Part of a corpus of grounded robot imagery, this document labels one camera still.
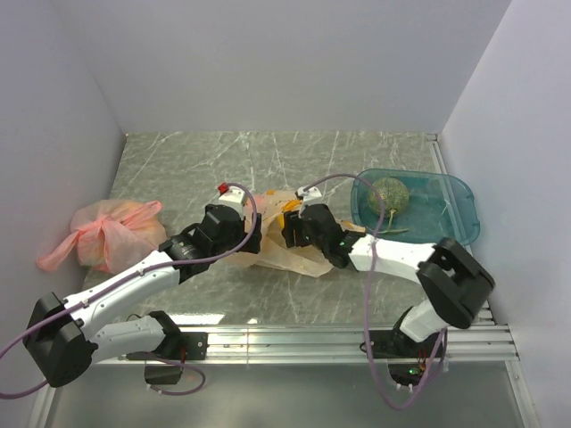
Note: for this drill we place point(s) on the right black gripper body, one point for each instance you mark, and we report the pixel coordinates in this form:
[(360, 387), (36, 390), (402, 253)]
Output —
[(291, 229)]

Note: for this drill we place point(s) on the orange plastic bag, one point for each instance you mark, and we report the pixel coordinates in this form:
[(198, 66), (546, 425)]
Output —
[(307, 261)]

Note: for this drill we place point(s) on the green netted melon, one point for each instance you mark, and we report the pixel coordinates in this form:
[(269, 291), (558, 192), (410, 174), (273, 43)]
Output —
[(392, 195)]

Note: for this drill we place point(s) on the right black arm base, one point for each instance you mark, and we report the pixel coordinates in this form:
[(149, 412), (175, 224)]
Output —
[(407, 359)]

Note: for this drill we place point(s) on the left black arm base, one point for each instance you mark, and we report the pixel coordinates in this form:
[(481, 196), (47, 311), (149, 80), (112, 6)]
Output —
[(174, 355)]

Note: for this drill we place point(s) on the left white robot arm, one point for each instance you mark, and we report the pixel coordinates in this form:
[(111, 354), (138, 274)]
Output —
[(66, 336)]

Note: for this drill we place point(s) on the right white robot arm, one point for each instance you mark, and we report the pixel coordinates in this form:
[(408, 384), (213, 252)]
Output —
[(455, 283)]

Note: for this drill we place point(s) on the pink plastic bag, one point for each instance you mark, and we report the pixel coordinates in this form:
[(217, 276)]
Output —
[(110, 236)]

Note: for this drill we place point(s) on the teal plastic tray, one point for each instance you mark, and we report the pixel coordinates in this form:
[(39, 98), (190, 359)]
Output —
[(440, 206)]

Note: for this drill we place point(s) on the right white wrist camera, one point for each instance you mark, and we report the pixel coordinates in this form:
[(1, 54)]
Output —
[(308, 196)]

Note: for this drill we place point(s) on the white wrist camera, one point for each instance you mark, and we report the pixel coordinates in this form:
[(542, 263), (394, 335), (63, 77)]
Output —
[(308, 196), (233, 197)]

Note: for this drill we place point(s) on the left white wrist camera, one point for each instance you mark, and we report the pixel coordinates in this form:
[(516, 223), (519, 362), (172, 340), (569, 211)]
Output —
[(233, 197)]

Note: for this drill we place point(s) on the aluminium mounting rail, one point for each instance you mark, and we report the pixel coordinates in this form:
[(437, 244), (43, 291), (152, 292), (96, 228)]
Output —
[(298, 344)]

